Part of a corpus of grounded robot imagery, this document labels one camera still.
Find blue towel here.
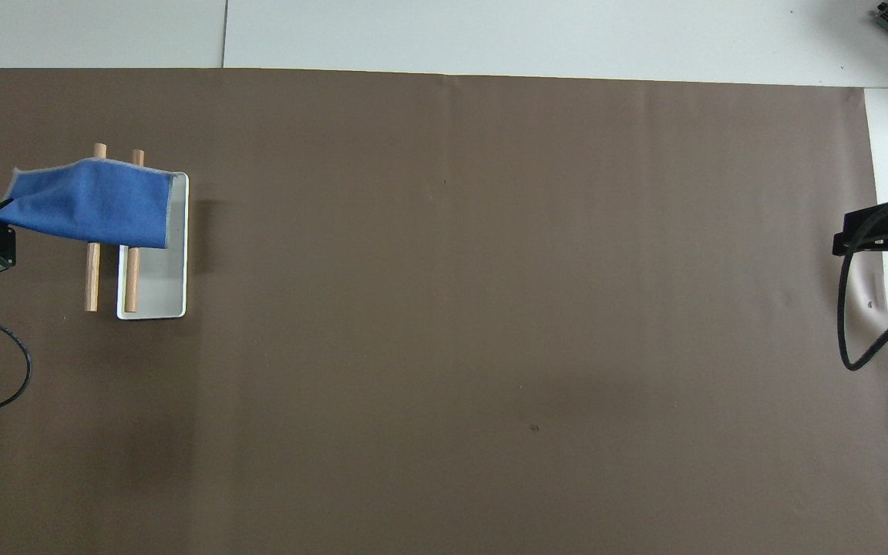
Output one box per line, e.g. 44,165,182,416
0,157,177,251

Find wooden rod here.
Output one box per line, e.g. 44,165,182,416
85,143,109,314
123,149,146,315

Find white rack base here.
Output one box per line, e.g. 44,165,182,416
116,171,190,321

